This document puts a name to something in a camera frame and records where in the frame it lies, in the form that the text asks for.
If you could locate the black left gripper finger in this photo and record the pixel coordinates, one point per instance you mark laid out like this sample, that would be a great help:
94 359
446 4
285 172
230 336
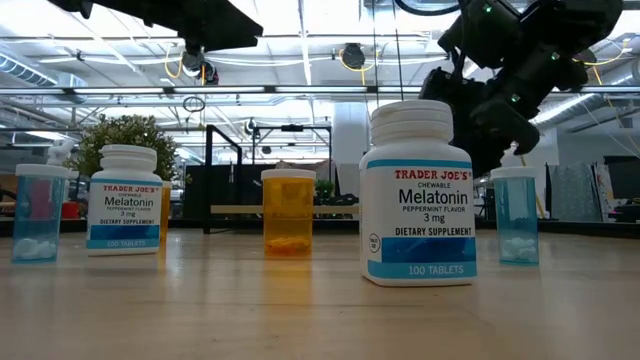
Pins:
210 25

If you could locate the blue pill vial white cap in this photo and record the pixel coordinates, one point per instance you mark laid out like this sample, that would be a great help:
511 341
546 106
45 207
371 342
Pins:
39 215
515 220

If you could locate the large orange pill vial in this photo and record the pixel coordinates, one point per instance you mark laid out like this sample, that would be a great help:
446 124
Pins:
166 210
288 215

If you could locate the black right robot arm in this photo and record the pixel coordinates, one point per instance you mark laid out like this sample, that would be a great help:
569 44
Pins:
550 45

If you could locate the long ceiling light strip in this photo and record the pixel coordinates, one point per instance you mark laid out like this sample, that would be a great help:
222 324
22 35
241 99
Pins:
220 90

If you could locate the white melatonin supplement bottle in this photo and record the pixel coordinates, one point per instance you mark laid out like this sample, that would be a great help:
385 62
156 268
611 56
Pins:
417 210
124 210

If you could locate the grey patterned cloth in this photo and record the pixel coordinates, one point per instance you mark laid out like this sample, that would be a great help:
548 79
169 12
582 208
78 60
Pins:
575 192

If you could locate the green artificial potted plant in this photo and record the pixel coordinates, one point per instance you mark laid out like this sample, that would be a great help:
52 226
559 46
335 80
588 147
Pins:
125 132

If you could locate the black background monitor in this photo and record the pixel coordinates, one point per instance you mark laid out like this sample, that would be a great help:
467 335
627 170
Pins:
622 177

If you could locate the white background object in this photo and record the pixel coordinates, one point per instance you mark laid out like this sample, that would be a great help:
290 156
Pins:
61 150

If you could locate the small background green plant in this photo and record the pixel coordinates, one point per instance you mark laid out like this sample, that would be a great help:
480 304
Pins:
324 189

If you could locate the red background box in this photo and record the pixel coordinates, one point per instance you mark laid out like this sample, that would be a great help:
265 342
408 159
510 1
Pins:
70 210

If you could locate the black background station frame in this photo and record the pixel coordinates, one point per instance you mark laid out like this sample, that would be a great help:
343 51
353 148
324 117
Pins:
292 128

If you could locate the wooden shelf with black frame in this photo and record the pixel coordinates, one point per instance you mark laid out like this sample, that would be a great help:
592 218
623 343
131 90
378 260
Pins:
240 209

